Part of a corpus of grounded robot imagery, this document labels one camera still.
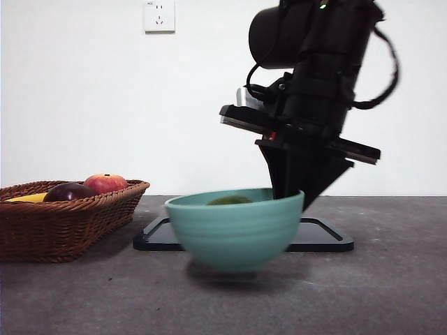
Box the black rectangular tray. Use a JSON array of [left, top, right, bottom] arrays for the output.
[[132, 216, 355, 253]]

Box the yellow banana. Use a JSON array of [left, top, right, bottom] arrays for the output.
[[6, 193, 49, 203]]

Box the green avocado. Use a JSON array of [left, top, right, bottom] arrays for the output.
[[206, 195, 253, 206]]

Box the black cable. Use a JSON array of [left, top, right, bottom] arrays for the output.
[[351, 26, 400, 110], [245, 64, 272, 102]]

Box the pale grey camera box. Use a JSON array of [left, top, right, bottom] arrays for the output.
[[235, 87, 268, 111]]

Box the teal ribbed bowl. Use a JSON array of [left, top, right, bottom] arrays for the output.
[[164, 188, 305, 274]]

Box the white wall socket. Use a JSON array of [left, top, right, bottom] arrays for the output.
[[145, 0, 176, 35]]

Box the red apple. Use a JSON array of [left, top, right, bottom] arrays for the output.
[[83, 173, 129, 195]]

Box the dark purple fruit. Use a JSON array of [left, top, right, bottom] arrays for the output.
[[43, 181, 97, 202]]

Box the brown wicker basket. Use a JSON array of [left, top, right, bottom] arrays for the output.
[[0, 179, 151, 263]]

